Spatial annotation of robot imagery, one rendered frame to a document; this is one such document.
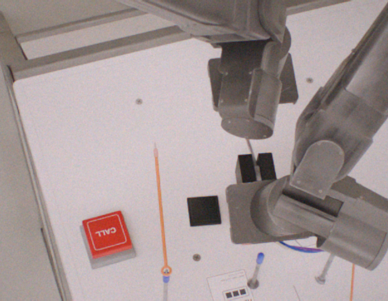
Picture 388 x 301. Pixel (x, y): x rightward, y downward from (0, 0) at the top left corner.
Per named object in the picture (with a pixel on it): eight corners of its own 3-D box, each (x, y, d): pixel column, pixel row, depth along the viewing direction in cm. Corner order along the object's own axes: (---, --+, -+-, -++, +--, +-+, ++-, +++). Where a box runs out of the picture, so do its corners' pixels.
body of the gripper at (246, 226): (321, 235, 94) (339, 233, 86) (230, 245, 93) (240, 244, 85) (314, 177, 94) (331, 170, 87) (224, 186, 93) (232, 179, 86)
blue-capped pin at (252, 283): (257, 277, 104) (266, 247, 97) (259, 288, 103) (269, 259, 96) (246, 278, 104) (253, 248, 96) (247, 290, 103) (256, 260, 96)
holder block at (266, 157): (267, 168, 106) (272, 152, 103) (275, 208, 103) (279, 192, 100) (234, 170, 106) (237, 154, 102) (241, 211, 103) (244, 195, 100)
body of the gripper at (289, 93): (296, 106, 102) (308, 80, 95) (212, 114, 102) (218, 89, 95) (288, 58, 104) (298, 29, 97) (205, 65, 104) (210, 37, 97)
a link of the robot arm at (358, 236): (316, 102, 84) (314, 133, 76) (421, 149, 84) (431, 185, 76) (266, 200, 89) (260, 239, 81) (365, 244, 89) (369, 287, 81)
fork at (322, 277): (313, 271, 105) (335, 218, 92) (327, 269, 105) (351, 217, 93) (316, 285, 104) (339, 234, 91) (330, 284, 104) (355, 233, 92)
